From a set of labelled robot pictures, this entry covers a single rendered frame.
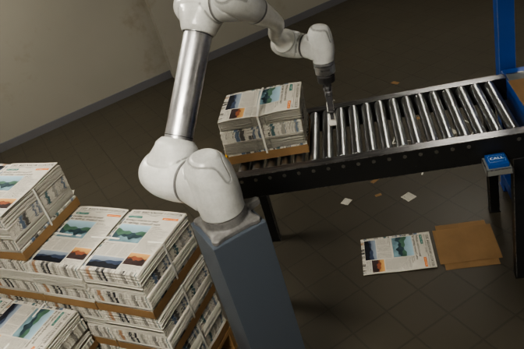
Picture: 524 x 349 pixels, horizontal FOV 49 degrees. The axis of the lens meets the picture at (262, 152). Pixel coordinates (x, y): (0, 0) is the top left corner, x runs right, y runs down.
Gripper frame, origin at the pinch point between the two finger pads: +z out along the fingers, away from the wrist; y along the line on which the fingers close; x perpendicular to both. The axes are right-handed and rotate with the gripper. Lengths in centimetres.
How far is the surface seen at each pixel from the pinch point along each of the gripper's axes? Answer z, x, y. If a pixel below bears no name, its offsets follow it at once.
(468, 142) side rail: 12, 53, 20
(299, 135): 5.1, -15.4, 4.8
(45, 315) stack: 42, -130, 58
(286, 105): -8.4, -18.7, 0.3
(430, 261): 91, 39, 1
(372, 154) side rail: 13.3, 14.5, 15.9
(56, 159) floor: 105, -241, -202
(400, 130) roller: 12.4, 29.1, 0.6
